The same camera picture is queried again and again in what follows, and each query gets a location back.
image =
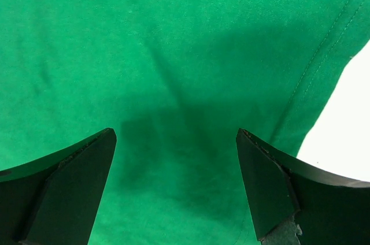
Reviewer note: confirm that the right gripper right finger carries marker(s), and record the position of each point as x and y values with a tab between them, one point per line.
293	202

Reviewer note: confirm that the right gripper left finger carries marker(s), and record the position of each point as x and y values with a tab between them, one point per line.
54	199

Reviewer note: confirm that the green t shirt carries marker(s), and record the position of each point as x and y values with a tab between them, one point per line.
175	79

